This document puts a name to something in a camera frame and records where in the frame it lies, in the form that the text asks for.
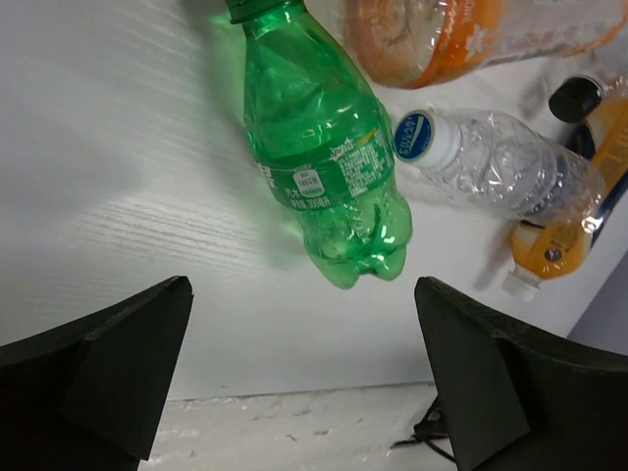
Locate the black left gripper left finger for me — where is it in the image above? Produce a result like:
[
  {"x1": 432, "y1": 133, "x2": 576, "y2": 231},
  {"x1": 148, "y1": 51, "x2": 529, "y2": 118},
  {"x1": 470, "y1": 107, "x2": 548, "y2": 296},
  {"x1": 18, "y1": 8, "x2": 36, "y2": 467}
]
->
[{"x1": 1, "y1": 276, "x2": 192, "y2": 470}]

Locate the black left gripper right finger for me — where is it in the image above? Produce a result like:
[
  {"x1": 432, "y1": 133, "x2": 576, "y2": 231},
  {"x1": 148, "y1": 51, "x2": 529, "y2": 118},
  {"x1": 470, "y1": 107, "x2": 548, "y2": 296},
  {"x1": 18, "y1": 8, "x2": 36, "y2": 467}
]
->
[{"x1": 414, "y1": 277, "x2": 627, "y2": 471}]

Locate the green Sprite plastic bottle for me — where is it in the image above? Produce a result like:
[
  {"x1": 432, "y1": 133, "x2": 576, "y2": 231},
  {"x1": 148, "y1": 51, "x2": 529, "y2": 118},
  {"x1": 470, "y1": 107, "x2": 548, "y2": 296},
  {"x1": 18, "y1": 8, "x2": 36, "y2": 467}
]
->
[{"x1": 228, "y1": 1, "x2": 412, "y2": 289}]

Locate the clear bottle blue white cap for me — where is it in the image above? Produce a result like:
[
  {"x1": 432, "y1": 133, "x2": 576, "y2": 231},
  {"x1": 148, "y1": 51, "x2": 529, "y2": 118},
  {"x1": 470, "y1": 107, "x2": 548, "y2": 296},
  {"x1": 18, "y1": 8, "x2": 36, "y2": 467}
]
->
[{"x1": 393, "y1": 110, "x2": 605, "y2": 226}]

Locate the clear bottle black cap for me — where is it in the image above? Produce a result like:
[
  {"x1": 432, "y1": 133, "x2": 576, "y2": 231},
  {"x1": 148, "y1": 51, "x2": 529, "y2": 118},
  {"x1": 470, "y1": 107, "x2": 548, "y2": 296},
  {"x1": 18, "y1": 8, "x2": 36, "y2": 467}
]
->
[{"x1": 549, "y1": 65, "x2": 627, "y2": 124}]

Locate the clear bottle orange flower label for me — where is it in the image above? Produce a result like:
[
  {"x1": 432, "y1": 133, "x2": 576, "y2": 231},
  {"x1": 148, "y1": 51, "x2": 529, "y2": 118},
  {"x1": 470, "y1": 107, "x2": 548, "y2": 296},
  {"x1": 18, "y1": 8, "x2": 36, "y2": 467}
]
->
[{"x1": 342, "y1": 0, "x2": 627, "y2": 89}]

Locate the black cable at table edge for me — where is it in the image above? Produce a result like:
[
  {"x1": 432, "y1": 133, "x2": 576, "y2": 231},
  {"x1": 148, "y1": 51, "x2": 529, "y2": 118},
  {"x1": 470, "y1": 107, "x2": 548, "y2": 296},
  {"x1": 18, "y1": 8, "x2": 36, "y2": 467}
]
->
[{"x1": 392, "y1": 397, "x2": 457, "y2": 465}]

